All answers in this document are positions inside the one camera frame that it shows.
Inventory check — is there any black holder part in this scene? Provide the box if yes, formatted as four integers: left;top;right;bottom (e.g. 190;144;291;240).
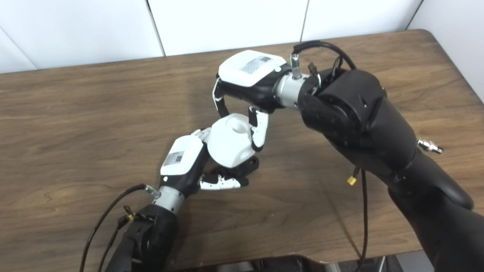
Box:
212;156;260;178

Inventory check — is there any round white piece with holes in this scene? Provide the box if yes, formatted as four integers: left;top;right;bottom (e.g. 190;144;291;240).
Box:
207;113;254;168

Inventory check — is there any thick black left wrist cable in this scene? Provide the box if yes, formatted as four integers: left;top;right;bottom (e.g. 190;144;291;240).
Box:
79;184;159;272

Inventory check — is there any silver connector plug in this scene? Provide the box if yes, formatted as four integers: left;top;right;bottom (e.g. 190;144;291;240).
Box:
417;138;444;154

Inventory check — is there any thin black wire yellow tag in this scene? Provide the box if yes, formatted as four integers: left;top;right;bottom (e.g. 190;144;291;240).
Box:
98;206;136;272

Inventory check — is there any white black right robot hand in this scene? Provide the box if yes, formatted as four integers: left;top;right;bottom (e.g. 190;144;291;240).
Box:
213;50;293;152

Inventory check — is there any long black hanging cable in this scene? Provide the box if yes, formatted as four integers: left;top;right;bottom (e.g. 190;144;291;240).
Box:
355;168;370;272

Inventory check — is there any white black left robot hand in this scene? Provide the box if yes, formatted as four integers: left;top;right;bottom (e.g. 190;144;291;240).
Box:
160;128;250;197

